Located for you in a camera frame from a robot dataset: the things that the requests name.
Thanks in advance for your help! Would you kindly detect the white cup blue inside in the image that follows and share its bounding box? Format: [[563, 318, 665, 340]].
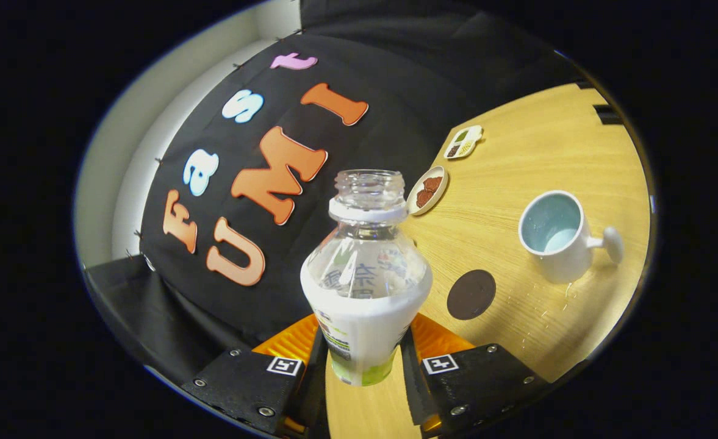
[[518, 190, 625, 284]]

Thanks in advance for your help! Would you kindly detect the wooden table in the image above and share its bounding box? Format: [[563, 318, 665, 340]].
[[325, 82, 652, 439]]

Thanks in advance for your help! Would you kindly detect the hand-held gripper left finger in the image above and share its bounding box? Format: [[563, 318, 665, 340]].
[[180, 314, 332, 438]]

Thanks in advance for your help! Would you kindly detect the white divided snack tray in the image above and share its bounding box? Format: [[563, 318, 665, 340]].
[[443, 125, 484, 160]]

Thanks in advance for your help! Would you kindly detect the dark brown round coaster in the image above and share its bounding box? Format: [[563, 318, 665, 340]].
[[447, 269, 497, 321]]

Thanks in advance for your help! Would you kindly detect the white plate with brown food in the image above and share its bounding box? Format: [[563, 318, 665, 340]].
[[406, 165, 450, 216]]

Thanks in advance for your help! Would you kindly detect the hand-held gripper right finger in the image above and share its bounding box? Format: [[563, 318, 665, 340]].
[[398, 313, 550, 438]]

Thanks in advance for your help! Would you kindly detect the clear plastic bottle white label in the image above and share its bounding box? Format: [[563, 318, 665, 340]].
[[300, 169, 434, 387]]

